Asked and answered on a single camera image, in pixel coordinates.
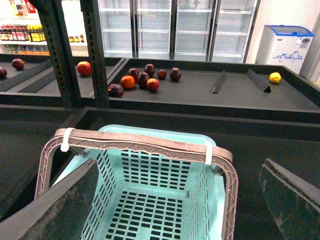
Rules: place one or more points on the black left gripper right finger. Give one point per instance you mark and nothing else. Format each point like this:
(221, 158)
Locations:
(293, 202)

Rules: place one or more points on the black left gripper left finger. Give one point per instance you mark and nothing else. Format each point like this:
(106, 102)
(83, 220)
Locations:
(60, 213)

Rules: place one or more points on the light blue plastic shopping basket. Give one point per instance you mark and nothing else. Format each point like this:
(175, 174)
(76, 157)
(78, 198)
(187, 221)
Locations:
(142, 196)

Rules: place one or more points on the brown basket handle front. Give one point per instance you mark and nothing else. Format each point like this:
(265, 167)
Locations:
(172, 145)

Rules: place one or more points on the red yellow apple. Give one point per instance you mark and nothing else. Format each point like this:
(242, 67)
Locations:
(84, 68)

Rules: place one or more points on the dark red apple front left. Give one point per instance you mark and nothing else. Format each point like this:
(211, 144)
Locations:
(115, 90)

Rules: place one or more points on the dark apple left edge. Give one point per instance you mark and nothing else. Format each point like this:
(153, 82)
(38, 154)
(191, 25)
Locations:
(3, 73)

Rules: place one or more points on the dark apple far left shelf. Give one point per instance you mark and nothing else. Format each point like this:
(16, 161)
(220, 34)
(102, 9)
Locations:
(18, 64)

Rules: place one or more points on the red apple in pile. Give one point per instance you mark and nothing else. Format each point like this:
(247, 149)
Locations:
(153, 84)

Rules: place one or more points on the dark red apple back left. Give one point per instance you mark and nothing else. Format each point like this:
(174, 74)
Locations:
(134, 73)

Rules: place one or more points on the small dark red apple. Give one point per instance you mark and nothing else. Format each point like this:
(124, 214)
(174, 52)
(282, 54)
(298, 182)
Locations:
(162, 73)

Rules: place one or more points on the dark red apple right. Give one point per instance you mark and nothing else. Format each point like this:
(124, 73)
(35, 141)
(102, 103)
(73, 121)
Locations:
(175, 74)

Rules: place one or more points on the white zip tie left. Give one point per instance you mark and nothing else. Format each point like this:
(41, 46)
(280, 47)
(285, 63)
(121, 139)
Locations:
(65, 140)

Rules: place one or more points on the white zip tie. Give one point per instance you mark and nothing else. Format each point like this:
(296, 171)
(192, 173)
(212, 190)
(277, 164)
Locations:
(208, 153)
(65, 140)

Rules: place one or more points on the black lower produce tray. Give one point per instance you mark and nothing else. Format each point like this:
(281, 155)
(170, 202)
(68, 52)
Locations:
(24, 130)

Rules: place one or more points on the black produce tray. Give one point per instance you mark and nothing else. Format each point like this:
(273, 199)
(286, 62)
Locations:
(42, 89)
(24, 130)
(235, 90)

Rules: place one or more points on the white zip tie right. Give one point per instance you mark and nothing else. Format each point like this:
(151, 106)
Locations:
(208, 153)

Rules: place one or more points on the black shelf divider right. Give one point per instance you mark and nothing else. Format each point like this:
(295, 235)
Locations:
(258, 81)

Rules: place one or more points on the black shelf divider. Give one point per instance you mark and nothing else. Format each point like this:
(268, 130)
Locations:
(258, 81)
(219, 83)

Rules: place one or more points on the yellow lemon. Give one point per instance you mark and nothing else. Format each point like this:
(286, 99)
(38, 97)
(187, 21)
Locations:
(275, 78)

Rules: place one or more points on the black divider strip far left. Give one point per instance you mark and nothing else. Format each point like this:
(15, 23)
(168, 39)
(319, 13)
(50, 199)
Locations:
(16, 77)

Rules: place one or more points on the black left upper produce tray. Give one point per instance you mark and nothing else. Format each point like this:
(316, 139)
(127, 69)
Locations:
(42, 89)

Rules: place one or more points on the black shelf divider left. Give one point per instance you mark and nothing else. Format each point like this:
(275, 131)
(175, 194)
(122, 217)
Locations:
(219, 83)

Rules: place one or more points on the orange fruit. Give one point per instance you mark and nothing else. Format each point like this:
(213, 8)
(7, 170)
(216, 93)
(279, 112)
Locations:
(128, 82)

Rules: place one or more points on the white blue chest freezer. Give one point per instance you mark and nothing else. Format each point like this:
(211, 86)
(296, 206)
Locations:
(284, 45)

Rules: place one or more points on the small jars on shelf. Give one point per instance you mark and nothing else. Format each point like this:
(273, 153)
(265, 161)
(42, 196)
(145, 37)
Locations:
(76, 39)

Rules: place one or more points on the glass door display fridge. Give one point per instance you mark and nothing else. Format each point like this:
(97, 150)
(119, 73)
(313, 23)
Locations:
(189, 30)

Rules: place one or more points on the dark sauce bottles row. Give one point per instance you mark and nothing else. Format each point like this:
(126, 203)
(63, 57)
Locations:
(22, 32)

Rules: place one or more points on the black perforated rack post left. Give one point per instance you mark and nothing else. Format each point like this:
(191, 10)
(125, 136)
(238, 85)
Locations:
(52, 19)

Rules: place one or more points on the black perforated rack post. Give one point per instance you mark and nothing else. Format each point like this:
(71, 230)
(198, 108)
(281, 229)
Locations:
(52, 19)
(92, 25)

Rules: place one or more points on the black perforated rack post right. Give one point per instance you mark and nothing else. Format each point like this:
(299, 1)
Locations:
(92, 25)

